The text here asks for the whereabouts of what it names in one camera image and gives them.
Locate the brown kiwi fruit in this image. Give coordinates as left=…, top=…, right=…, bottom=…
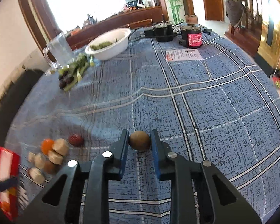
left=43, top=160, right=59, bottom=175
left=129, top=131, right=151, bottom=151

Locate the beige pastry cube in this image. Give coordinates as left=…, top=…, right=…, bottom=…
left=52, top=138, right=69, bottom=156
left=47, top=151, right=63, bottom=165

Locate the round beige pastry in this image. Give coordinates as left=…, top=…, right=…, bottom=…
left=29, top=167, right=45, bottom=185

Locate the beige pastry block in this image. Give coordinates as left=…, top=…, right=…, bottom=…
left=28, top=152, right=36, bottom=164
left=34, top=153, right=46, bottom=170

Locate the red jujube date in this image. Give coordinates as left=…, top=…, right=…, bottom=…
left=68, top=134, right=84, bottom=147

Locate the orange tangerine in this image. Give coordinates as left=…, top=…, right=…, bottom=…
left=41, top=139, right=54, bottom=155

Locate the red shallow box lid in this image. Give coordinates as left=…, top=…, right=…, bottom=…
left=0, top=147, right=20, bottom=221

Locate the blue plaid tablecloth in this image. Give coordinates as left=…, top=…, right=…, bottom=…
left=5, top=31, right=280, bottom=222

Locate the green vegetable leaves pile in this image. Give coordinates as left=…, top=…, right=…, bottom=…
left=58, top=53, right=95, bottom=92

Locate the white paper leaflet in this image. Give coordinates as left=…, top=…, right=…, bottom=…
left=165, top=49, right=203, bottom=62

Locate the clear glass mug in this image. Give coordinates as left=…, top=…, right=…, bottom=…
left=43, top=32, right=75, bottom=70

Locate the white bowl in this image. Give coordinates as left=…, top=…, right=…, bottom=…
left=85, top=28, right=131, bottom=61

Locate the wooden cabinet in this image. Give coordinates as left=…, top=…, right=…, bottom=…
left=67, top=6, right=168, bottom=50

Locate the black red-label canister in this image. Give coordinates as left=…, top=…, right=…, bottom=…
left=179, top=15, right=202, bottom=49

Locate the black pot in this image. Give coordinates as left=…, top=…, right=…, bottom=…
left=154, top=21, right=177, bottom=43

